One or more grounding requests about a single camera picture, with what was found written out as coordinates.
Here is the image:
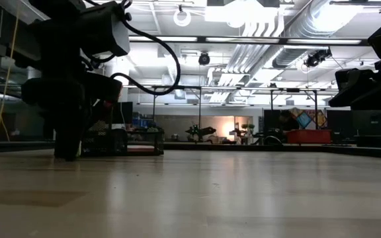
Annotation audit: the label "red storage bin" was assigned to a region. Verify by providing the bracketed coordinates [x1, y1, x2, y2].
[285, 129, 333, 145]

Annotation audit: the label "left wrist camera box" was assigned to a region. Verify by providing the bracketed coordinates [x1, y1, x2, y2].
[77, 1, 131, 58]

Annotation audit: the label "black aluminium table frame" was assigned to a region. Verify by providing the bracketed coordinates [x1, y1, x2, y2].
[0, 141, 381, 159]

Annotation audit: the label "dark monitor bank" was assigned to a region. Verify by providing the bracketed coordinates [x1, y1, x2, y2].
[325, 108, 381, 139]

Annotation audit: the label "black stage light cluster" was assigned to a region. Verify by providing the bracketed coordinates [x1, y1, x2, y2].
[304, 48, 333, 68]

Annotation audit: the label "colourful patchwork quilt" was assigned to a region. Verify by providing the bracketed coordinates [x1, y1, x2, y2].
[289, 107, 327, 130]

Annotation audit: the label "black metal frame stand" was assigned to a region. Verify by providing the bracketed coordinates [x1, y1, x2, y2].
[151, 85, 204, 135]
[269, 87, 319, 130]

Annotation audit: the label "yellow cable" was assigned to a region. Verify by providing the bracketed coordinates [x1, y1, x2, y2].
[0, 0, 21, 143]

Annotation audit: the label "white ring ceiling lamp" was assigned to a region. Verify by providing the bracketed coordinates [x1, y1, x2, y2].
[173, 8, 192, 28]

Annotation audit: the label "person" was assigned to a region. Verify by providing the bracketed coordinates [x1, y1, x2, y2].
[265, 110, 300, 145]

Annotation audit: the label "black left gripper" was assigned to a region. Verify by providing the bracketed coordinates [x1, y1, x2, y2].
[21, 19, 124, 162]

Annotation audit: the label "blue storage boxes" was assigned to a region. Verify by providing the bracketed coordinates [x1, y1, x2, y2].
[132, 114, 155, 129]

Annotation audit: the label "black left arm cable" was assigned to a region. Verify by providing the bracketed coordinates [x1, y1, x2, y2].
[84, 0, 182, 97]

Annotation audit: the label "black ceiling spotlight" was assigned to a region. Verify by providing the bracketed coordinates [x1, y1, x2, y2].
[198, 52, 211, 67]

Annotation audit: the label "black mesh desk organizer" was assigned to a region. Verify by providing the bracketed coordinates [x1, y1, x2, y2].
[80, 100, 165, 157]

